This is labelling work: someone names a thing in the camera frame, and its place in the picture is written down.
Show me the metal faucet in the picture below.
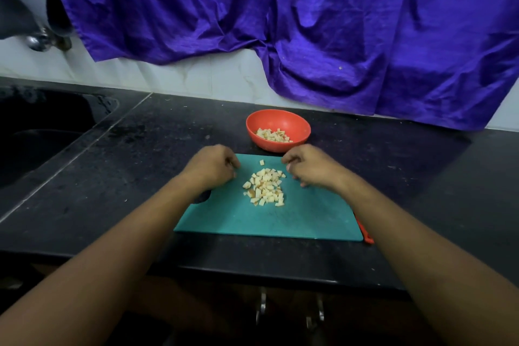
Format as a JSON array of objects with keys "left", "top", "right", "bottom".
[{"left": 0, "top": 0, "right": 74, "bottom": 52}]

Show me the metal cabinet handle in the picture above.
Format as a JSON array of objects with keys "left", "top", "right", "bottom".
[
  {"left": 305, "top": 293, "right": 325, "bottom": 331},
  {"left": 256, "top": 289, "right": 267, "bottom": 325}
]

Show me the orange bowl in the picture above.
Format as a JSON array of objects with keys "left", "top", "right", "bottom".
[{"left": 245, "top": 109, "right": 312, "bottom": 154}]

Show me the person's left forearm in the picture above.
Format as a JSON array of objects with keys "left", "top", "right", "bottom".
[{"left": 0, "top": 173, "right": 205, "bottom": 346}]

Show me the person's right hand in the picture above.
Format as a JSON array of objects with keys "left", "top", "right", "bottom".
[{"left": 281, "top": 144, "right": 354, "bottom": 195}]

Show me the teal plastic cutting board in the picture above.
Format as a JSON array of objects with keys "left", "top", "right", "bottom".
[{"left": 174, "top": 154, "right": 364, "bottom": 242}]

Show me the dark kitchen sink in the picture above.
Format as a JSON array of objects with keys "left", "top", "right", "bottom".
[{"left": 0, "top": 86, "right": 121, "bottom": 189}]

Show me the purple cloth curtain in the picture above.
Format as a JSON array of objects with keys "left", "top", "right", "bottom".
[{"left": 50, "top": 0, "right": 519, "bottom": 132}]

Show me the person's right forearm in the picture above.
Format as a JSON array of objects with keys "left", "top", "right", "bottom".
[{"left": 339, "top": 173, "right": 519, "bottom": 346}]

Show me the red-handled kitchen knife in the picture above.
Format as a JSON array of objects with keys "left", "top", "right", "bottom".
[{"left": 355, "top": 214, "right": 376, "bottom": 245}]

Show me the person's left hand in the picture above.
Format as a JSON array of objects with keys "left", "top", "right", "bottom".
[{"left": 180, "top": 144, "right": 241, "bottom": 192}]

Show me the pile of diced apple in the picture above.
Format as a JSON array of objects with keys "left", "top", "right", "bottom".
[{"left": 242, "top": 159, "right": 287, "bottom": 207}]

